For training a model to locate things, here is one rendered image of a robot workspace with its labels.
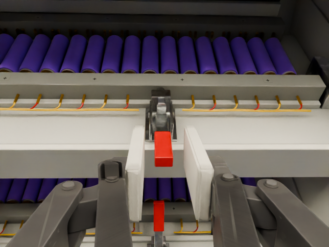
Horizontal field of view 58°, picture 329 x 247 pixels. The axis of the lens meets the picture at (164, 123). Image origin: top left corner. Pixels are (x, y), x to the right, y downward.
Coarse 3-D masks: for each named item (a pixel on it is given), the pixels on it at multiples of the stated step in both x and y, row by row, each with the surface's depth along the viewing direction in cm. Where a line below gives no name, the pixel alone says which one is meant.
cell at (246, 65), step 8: (232, 40) 34; (240, 40) 34; (232, 48) 34; (240, 48) 33; (240, 56) 32; (248, 56) 32; (240, 64) 31; (248, 64) 31; (240, 72) 31; (248, 72) 30; (256, 72) 30
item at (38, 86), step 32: (0, 96) 28; (32, 96) 28; (64, 96) 28; (96, 96) 28; (128, 96) 28; (192, 96) 28; (224, 96) 29; (256, 96) 29; (288, 96) 29; (320, 96) 29
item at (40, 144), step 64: (0, 0) 35; (64, 0) 35; (128, 0) 35; (192, 0) 36; (320, 64) 30; (0, 128) 26; (64, 128) 27; (128, 128) 27; (256, 128) 27; (320, 128) 28
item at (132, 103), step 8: (0, 104) 28; (8, 104) 28; (16, 104) 28; (24, 104) 28; (32, 104) 28; (40, 104) 28; (48, 104) 28; (56, 104) 28; (64, 104) 28; (72, 104) 28; (80, 104) 28; (88, 104) 28; (96, 104) 28; (112, 104) 28; (120, 104) 28; (136, 104) 28; (144, 104) 28; (176, 104) 28; (184, 104) 28; (200, 104) 29; (208, 104) 29; (216, 104) 29; (224, 104) 29; (232, 104) 29; (240, 104) 29; (248, 104) 29; (256, 104) 29; (264, 104) 29; (272, 104) 29; (288, 104) 29; (296, 104) 29; (304, 104) 29; (312, 104) 29; (320, 104) 29
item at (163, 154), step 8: (160, 112) 25; (160, 120) 24; (160, 128) 23; (160, 136) 21; (168, 136) 21; (160, 144) 20; (168, 144) 20; (160, 152) 20; (168, 152) 20; (160, 160) 19; (168, 160) 19
